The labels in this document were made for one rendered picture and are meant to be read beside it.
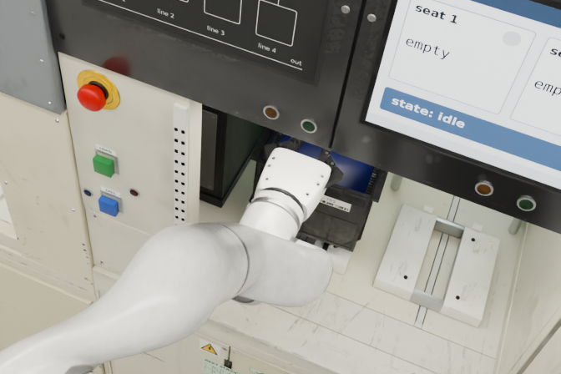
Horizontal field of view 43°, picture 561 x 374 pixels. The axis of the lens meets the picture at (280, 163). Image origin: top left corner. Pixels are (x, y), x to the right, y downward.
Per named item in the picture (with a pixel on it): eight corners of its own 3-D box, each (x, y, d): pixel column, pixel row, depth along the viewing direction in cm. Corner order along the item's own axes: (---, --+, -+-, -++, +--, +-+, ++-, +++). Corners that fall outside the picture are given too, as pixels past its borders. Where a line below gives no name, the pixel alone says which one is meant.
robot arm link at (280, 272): (320, 264, 75) (343, 249, 104) (184, 209, 77) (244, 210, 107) (290, 344, 75) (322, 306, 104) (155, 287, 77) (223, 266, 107)
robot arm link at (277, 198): (242, 226, 111) (250, 212, 112) (295, 247, 109) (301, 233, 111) (245, 192, 104) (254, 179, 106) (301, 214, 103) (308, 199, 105)
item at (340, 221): (240, 224, 141) (251, 119, 116) (274, 151, 153) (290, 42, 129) (356, 265, 138) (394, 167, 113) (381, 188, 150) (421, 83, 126)
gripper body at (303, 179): (245, 214, 112) (272, 166, 119) (305, 237, 110) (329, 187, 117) (248, 184, 106) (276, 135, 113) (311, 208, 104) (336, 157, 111)
